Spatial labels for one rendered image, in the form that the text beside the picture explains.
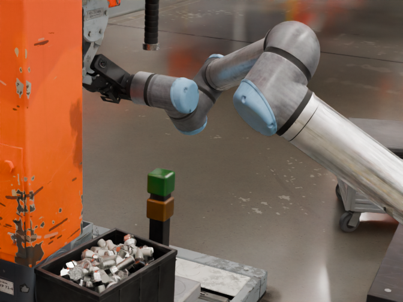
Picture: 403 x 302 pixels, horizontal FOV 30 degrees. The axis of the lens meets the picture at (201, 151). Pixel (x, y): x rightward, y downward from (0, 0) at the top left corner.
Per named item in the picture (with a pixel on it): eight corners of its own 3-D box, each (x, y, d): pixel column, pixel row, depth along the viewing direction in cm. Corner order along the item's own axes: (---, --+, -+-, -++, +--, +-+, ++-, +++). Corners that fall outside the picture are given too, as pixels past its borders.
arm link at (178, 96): (192, 121, 202) (181, 103, 194) (152, 114, 207) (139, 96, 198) (204, 91, 205) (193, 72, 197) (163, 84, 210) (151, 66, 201)
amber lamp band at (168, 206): (155, 211, 142) (156, 191, 141) (174, 215, 141) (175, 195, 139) (145, 218, 139) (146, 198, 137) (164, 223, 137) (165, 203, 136)
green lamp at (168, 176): (156, 186, 140) (156, 166, 139) (175, 190, 139) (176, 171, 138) (146, 193, 137) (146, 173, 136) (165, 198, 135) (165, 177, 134)
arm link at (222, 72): (309, -2, 155) (204, 51, 219) (276, 45, 152) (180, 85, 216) (349, 34, 157) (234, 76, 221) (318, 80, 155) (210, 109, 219)
